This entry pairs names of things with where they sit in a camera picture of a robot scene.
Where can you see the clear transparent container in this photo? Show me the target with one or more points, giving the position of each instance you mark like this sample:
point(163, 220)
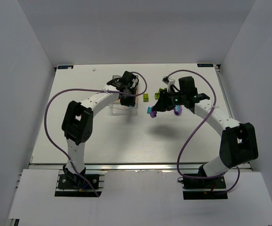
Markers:
point(118, 109)

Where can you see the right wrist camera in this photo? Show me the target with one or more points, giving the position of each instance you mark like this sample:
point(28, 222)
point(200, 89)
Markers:
point(169, 82)

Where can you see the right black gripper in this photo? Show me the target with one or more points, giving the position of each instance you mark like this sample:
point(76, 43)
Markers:
point(163, 101)

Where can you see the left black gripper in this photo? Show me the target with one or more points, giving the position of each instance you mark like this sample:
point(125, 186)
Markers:
point(128, 99)

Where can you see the corner label sticker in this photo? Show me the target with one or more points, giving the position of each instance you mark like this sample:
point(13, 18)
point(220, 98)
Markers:
point(65, 67)
point(205, 65)

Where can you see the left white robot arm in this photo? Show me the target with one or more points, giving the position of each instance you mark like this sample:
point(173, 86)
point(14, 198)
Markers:
point(78, 120)

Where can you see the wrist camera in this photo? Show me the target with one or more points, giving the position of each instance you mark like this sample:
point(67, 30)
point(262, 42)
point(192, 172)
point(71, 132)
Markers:
point(169, 82)
point(134, 82)

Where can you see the left corner label sticker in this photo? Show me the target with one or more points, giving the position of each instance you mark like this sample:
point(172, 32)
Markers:
point(65, 67)

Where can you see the purple lego brick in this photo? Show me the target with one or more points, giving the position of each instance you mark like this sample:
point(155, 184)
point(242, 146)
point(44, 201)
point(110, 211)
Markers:
point(153, 113)

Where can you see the right corner label sticker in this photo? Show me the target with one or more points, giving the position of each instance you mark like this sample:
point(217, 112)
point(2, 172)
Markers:
point(205, 65)

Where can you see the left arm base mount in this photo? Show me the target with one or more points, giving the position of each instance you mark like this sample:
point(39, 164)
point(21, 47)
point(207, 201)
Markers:
point(72, 185)

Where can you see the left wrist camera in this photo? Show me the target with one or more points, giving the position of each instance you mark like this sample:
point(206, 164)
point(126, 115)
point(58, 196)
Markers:
point(134, 82)

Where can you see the grey transparent container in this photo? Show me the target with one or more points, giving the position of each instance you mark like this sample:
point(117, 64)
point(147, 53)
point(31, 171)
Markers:
point(117, 77)

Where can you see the purple round lego piece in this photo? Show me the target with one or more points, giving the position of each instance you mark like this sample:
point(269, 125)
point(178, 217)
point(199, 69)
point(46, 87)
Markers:
point(177, 110)

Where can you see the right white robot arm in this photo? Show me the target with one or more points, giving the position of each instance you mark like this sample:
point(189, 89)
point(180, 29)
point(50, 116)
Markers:
point(238, 140)

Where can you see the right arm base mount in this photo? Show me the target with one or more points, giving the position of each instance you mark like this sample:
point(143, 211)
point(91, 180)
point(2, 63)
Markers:
point(203, 189)

